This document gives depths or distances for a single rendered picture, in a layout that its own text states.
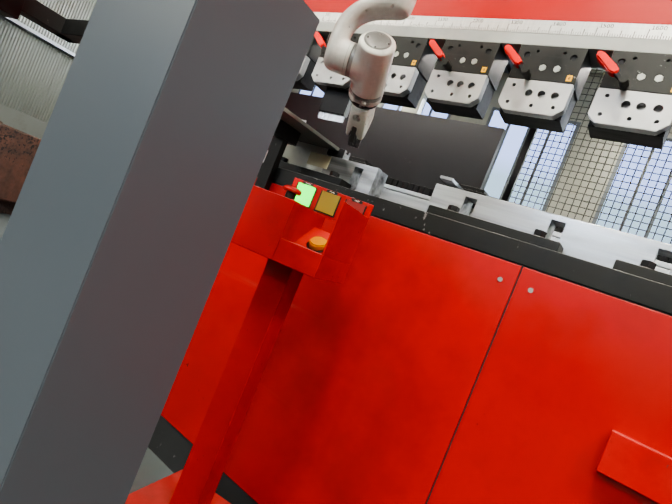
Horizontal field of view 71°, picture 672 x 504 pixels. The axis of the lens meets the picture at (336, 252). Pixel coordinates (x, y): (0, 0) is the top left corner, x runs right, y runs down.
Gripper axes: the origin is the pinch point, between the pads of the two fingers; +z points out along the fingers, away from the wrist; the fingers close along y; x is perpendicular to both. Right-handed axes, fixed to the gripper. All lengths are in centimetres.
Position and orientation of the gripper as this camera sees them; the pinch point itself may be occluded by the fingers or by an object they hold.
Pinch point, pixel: (354, 140)
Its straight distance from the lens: 134.5
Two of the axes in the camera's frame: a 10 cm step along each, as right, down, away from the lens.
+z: -1.3, 4.8, 8.7
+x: -9.2, -3.8, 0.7
